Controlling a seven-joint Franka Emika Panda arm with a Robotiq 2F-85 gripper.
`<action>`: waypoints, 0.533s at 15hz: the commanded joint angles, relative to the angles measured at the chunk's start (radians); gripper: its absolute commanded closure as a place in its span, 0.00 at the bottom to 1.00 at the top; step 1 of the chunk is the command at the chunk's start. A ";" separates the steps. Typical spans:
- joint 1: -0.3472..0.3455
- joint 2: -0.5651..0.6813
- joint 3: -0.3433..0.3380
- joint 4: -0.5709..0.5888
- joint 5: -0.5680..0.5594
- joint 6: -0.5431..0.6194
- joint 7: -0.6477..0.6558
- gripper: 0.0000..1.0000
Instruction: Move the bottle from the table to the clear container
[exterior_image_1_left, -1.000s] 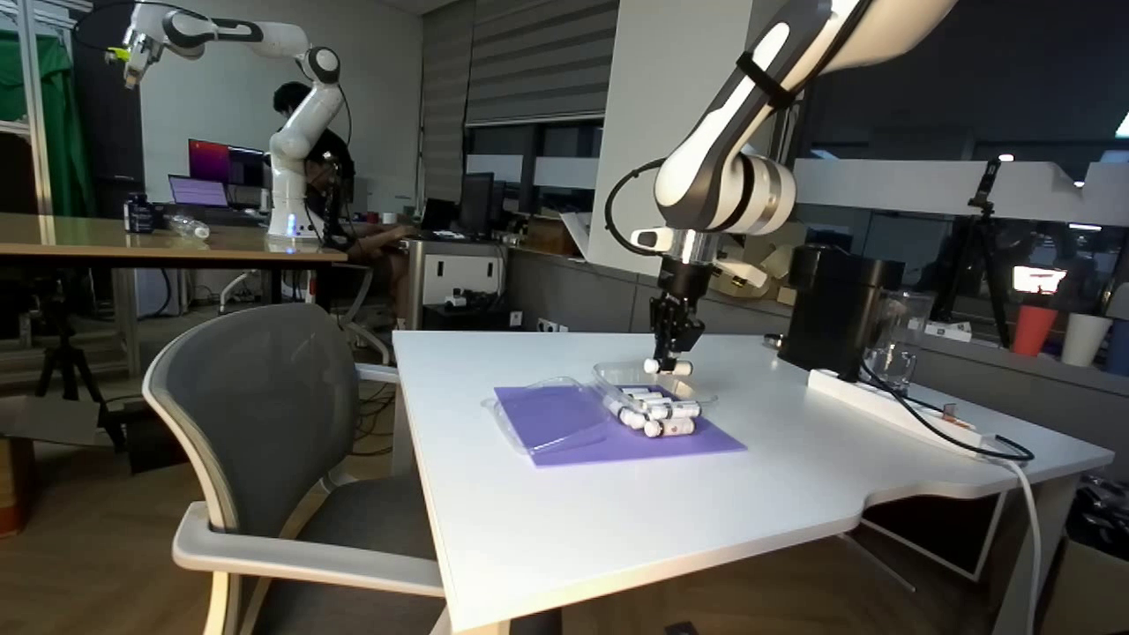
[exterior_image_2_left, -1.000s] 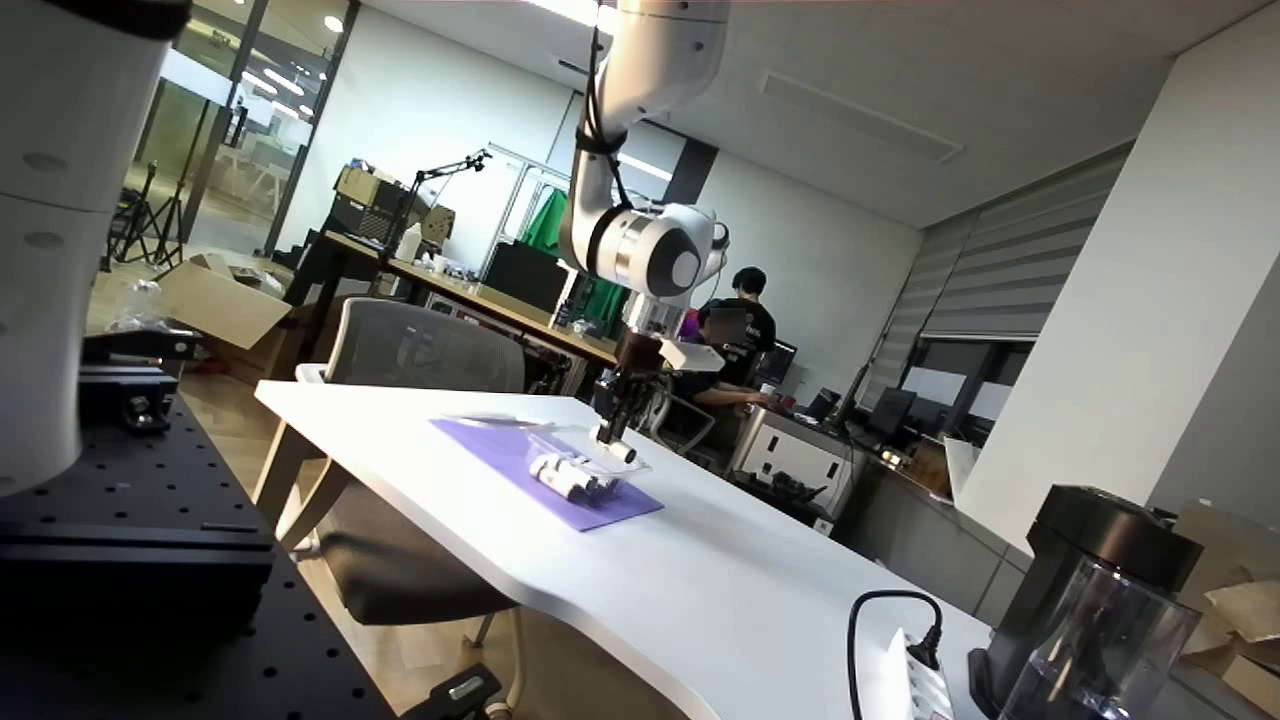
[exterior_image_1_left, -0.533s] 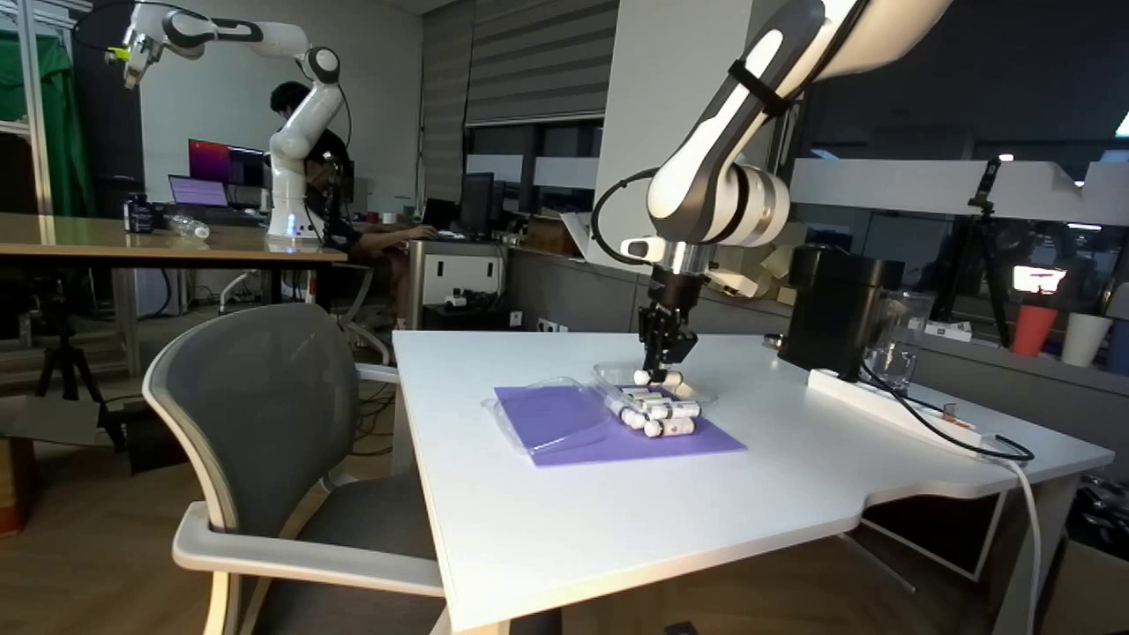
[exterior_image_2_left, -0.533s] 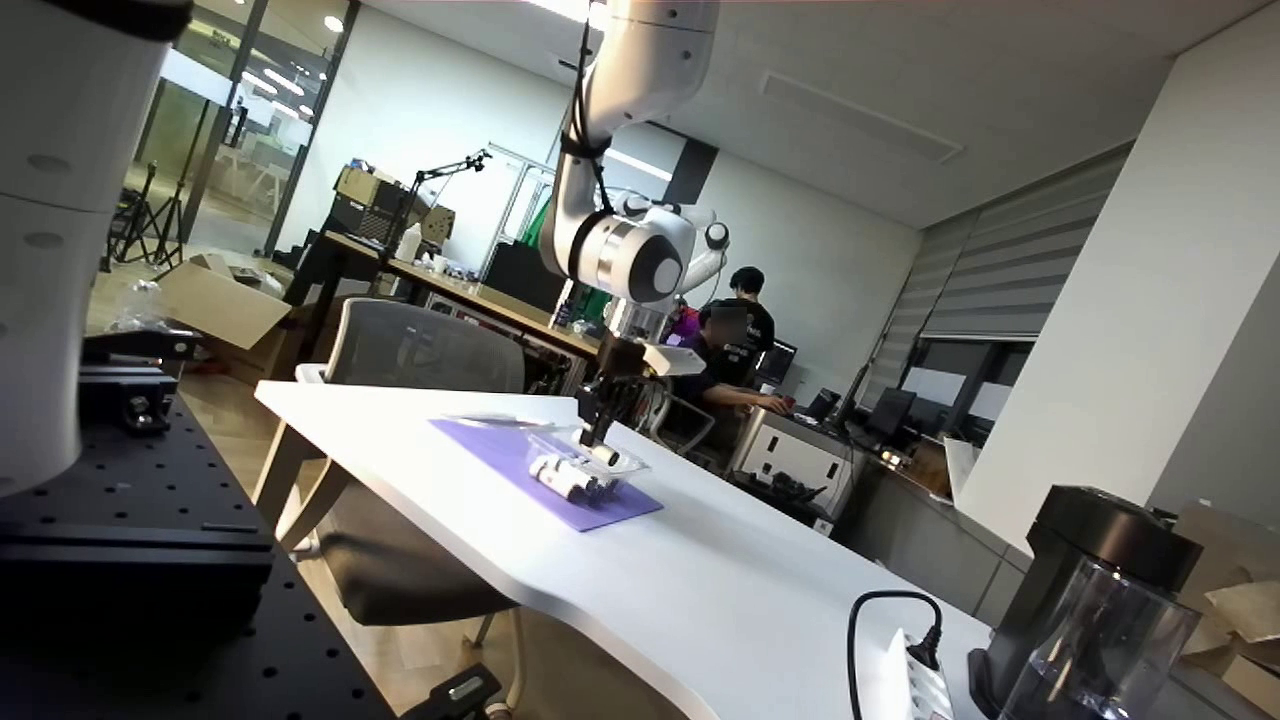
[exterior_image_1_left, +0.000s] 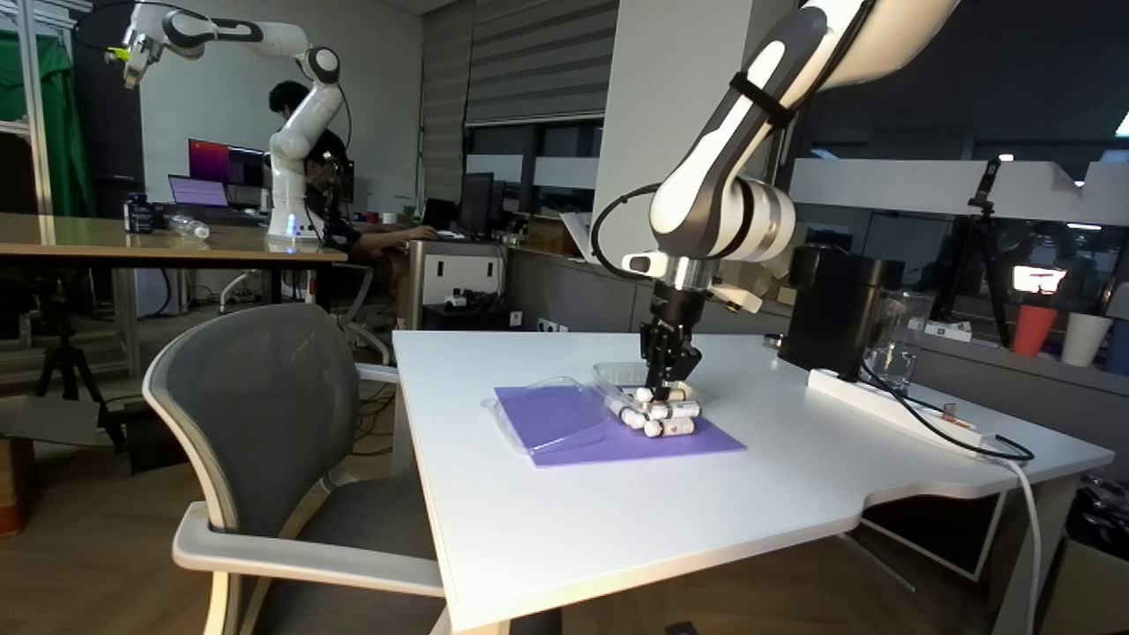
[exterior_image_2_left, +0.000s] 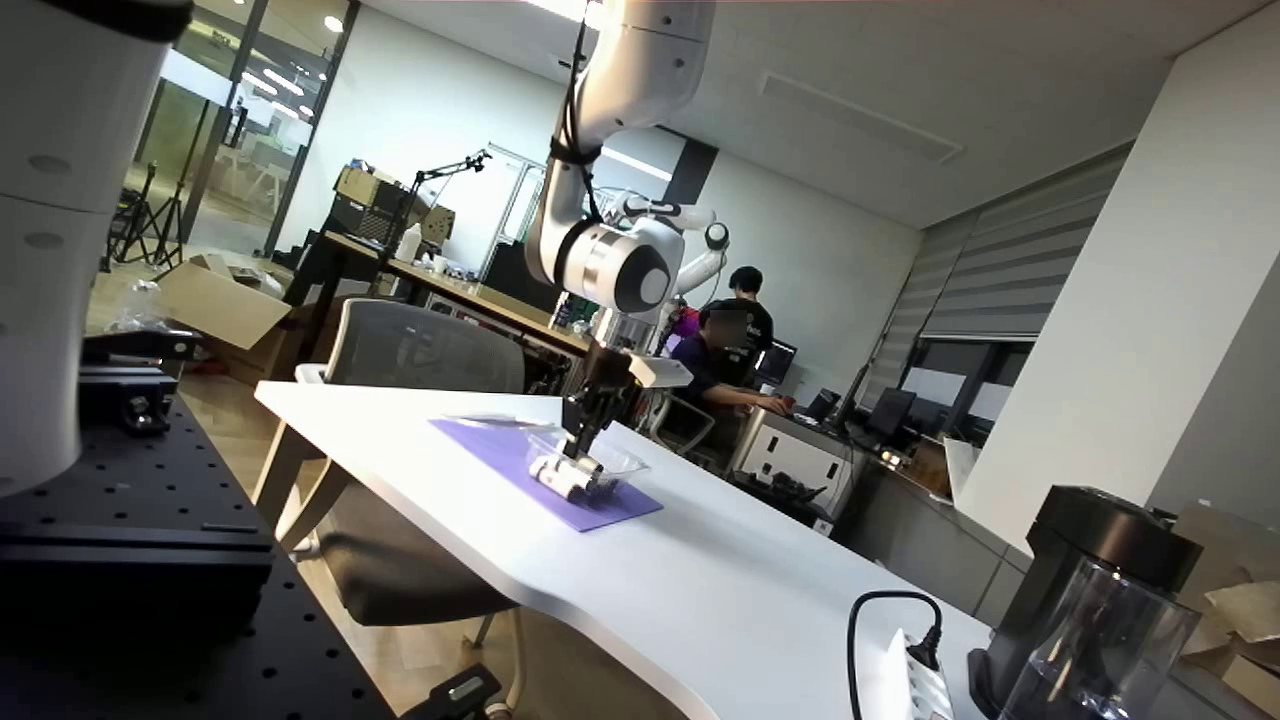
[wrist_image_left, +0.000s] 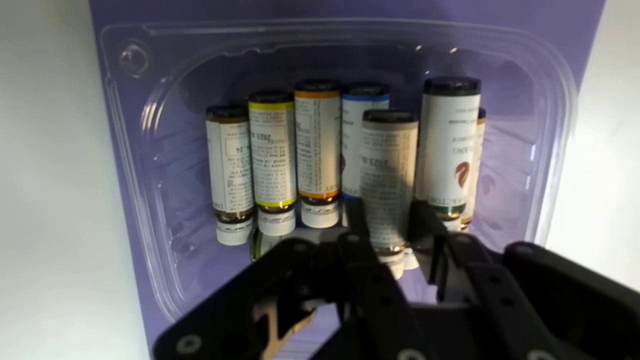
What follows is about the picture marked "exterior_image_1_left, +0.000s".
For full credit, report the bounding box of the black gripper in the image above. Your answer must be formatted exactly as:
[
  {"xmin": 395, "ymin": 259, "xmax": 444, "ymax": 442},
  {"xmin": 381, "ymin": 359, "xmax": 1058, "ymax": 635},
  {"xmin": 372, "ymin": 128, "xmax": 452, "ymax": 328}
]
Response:
[{"xmin": 643, "ymin": 286, "xmax": 704, "ymax": 395}]

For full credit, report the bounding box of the white small bottle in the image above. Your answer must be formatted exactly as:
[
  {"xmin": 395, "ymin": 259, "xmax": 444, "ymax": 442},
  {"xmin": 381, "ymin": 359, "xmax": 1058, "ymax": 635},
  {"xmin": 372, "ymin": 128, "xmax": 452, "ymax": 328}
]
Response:
[{"xmin": 646, "ymin": 381, "xmax": 678, "ymax": 413}]

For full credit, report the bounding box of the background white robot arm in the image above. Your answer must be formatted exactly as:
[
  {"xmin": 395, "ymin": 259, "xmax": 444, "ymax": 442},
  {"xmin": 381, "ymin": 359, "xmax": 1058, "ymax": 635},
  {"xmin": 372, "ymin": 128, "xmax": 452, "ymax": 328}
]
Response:
[{"xmin": 105, "ymin": 0, "xmax": 343, "ymax": 246}]

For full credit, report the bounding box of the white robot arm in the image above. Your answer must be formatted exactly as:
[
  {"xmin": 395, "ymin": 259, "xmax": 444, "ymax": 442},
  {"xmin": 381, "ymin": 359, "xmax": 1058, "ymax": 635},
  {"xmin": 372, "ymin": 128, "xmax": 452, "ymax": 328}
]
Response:
[{"xmin": 629, "ymin": 0, "xmax": 958, "ymax": 395}]

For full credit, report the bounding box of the white bottle in container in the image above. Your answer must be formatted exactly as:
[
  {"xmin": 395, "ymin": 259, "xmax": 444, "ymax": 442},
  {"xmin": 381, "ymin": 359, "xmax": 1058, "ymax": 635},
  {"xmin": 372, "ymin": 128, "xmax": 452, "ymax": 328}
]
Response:
[{"xmin": 619, "ymin": 411, "xmax": 662, "ymax": 438}]

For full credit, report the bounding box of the clear water bottle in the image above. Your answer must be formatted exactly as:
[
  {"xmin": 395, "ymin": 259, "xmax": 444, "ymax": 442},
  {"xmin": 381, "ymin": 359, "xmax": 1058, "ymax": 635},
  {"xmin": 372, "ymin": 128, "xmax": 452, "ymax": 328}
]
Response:
[{"xmin": 870, "ymin": 292, "xmax": 917, "ymax": 393}]

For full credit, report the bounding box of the purple mat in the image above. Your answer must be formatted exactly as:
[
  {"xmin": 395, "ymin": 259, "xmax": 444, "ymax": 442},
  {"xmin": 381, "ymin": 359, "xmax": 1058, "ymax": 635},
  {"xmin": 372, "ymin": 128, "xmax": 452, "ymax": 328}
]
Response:
[{"xmin": 492, "ymin": 385, "xmax": 742, "ymax": 468}]

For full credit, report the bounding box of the black box on table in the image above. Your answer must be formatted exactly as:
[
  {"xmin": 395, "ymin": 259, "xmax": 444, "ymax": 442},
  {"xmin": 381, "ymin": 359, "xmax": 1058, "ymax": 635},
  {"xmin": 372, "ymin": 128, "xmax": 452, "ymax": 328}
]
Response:
[{"xmin": 778, "ymin": 246, "xmax": 887, "ymax": 381}]

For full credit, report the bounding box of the white power strip on table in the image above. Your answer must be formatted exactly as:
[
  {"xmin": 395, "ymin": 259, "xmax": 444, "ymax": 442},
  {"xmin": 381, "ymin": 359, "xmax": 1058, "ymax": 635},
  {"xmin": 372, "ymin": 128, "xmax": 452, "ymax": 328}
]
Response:
[{"xmin": 806, "ymin": 371, "xmax": 983, "ymax": 445}]

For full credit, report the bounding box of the red cup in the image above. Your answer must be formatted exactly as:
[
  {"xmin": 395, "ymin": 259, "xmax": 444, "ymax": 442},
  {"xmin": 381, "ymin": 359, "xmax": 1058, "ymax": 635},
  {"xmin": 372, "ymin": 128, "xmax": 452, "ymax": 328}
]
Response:
[{"xmin": 1013, "ymin": 304, "xmax": 1058, "ymax": 358}]

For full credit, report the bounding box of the grey office chair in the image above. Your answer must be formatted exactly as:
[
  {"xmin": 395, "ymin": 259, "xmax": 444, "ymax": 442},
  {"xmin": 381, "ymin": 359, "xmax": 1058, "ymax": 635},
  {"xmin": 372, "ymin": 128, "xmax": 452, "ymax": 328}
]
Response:
[{"xmin": 139, "ymin": 304, "xmax": 444, "ymax": 635}]

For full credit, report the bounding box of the white cup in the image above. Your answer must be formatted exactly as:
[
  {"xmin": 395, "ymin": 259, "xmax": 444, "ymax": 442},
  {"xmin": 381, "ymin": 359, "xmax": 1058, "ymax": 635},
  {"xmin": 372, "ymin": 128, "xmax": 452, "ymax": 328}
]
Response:
[{"xmin": 1061, "ymin": 315, "xmax": 1110, "ymax": 367}]

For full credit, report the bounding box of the laptop on background table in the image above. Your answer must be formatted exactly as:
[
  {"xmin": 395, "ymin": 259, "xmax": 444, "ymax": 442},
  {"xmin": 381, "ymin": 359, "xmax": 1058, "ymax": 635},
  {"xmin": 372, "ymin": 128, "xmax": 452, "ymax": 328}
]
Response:
[{"xmin": 168, "ymin": 178, "xmax": 230, "ymax": 217}]

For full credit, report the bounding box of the wooden background table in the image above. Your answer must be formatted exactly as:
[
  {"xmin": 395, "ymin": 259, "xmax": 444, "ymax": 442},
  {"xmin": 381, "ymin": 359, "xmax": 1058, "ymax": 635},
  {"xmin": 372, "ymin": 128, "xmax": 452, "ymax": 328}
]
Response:
[{"xmin": 0, "ymin": 211, "xmax": 346, "ymax": 324}]

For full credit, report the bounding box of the black cable on table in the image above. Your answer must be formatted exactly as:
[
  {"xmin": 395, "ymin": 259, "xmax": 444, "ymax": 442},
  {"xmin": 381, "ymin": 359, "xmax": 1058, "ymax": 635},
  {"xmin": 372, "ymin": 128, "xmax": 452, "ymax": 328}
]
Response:
[{"xmin": 857, "ymin": 358, "xmax": 1037, "ymax": 465}]

